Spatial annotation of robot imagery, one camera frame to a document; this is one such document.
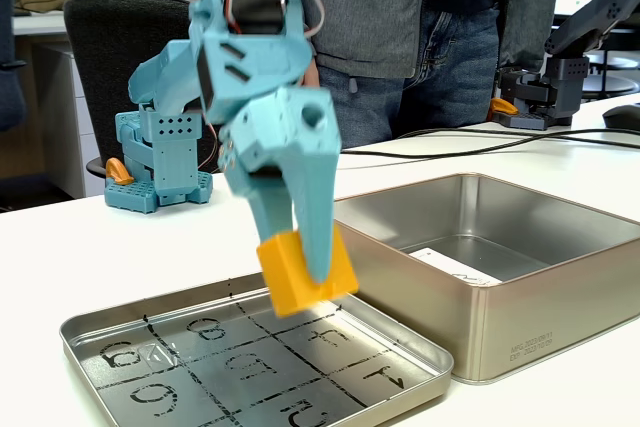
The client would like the yellow lego block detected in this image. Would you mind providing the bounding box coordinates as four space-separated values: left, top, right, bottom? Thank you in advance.
256 225 360 318

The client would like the metal tin bin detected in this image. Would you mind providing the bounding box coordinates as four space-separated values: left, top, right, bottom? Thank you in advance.
332 172 640 387

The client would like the white printed paper sheet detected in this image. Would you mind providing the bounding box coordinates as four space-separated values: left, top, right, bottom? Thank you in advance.
409 246 504 288

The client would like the person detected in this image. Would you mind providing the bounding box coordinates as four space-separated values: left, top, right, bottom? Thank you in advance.
217 0 564 151

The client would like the orange table clamp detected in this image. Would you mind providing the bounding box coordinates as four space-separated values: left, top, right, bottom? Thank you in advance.
104 157 135 186
488 96 520 122

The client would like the numbered metal tin lid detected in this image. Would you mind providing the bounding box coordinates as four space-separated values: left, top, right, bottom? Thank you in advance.
58 274 455 427

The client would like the clear plastic piece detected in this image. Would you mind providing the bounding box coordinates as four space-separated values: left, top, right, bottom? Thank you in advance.
133 343 177 367

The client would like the dark fabric office chair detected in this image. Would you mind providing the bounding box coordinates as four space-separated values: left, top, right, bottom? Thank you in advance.
63 0 221 179

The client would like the blue office chair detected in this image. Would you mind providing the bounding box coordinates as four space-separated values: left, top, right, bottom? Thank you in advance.
0 0 29 134

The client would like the black computer mouse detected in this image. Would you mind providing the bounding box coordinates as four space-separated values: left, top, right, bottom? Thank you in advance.
601 103 640 131

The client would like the black cable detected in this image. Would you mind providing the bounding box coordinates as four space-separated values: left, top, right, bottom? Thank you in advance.
343 127 640 159
397 125 640 151

